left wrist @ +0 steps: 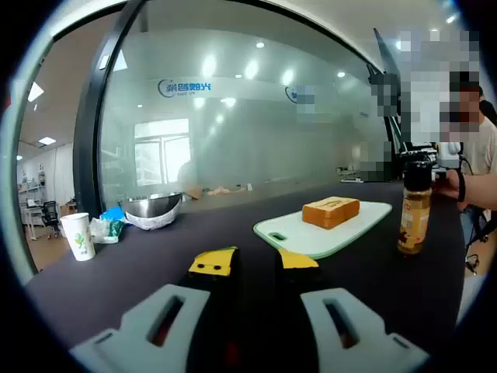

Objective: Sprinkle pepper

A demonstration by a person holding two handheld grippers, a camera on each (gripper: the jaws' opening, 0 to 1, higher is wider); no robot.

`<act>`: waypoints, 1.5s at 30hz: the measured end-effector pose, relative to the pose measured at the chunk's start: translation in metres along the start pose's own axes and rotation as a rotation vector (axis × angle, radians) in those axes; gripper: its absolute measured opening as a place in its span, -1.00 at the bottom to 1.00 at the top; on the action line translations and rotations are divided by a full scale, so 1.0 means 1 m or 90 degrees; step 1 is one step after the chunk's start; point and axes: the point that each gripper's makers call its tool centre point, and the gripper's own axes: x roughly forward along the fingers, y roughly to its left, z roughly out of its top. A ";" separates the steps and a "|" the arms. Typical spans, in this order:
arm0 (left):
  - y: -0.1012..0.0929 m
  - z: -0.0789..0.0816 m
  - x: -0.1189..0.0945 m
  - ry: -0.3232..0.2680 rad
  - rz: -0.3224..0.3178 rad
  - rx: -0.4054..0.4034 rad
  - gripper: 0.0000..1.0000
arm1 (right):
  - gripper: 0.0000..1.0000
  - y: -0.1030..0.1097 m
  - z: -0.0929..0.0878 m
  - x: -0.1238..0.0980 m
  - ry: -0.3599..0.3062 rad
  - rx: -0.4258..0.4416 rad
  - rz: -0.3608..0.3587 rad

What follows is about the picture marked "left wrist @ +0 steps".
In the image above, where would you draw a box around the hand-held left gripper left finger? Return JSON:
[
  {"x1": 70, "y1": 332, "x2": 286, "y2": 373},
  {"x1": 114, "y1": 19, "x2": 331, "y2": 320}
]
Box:
[{"x1": 68, "y1": 246, "x2": 242, "y2": 373}]

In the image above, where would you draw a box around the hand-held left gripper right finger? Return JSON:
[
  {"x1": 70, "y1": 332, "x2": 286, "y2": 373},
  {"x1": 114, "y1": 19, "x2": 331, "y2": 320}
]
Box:
[{"x1": 274, "y1": 248, "x2": 430, "y2": 373}]

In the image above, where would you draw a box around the glass pepper bottle black cap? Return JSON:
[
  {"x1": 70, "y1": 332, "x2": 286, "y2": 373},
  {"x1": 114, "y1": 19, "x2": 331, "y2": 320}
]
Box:
[{"x1": 397, "y1": 160, "x2": 434, "y2": 256}]

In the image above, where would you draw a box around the person's right hand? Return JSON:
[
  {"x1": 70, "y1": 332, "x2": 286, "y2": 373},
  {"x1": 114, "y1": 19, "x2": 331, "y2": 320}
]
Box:
[{"x1": 432, "y1": 169, "x2": 463, "y2": 201}]

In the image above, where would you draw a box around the white green-rimmed cutting board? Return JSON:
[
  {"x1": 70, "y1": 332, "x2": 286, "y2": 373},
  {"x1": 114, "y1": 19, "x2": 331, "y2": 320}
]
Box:
[{"x1": 252, "y1": 200, "x2": 394, "y2": 260}]

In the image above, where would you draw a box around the white green plastic wrapper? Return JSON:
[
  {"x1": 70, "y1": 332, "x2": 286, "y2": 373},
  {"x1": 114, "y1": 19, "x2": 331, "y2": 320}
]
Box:
[{"x1": 89, "y1": 216, "x2": 126, "y2": 245}]

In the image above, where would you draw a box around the stainless steel bowl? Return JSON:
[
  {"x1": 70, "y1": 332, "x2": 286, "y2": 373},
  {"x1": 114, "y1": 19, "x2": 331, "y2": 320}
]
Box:
[{"x1": 118, "y1": 192, "x2": 184, "y2": 231}]

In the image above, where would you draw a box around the blue plastic bag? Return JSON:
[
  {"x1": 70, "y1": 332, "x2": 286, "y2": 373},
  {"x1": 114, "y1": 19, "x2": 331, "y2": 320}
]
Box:
[{"x1": 99, "y1": 205, "x2": 126, "y2": 223}]

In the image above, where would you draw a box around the white paper cup green print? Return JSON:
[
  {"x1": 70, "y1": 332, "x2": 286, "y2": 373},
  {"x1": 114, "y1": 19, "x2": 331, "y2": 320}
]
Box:
[{"x1": 59, "y1": 212, "x2": 96, "y2": 262}]

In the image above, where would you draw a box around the black office chair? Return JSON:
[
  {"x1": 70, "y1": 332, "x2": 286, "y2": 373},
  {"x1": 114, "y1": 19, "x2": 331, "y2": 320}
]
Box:
[{"x1": 40, "y1": 200, "x2": 60, "y2": 235}]

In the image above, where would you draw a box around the white office desk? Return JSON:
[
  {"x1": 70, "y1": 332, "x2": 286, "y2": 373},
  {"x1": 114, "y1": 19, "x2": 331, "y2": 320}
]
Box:
[{"x1": 22, "y1": 204, "x2": 48, "y2": 240}]

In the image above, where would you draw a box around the black wrist strap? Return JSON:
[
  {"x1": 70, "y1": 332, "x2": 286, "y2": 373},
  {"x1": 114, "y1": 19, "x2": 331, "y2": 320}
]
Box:
[{"x1": 456, "y1": 169, "x2": 467, "y2": 203}]

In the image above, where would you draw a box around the black door frame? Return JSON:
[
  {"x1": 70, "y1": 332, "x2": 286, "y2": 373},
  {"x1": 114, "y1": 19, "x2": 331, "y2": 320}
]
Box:
[{"x1": 73, "y1": 0, "x2": 151, "y2": 219}]

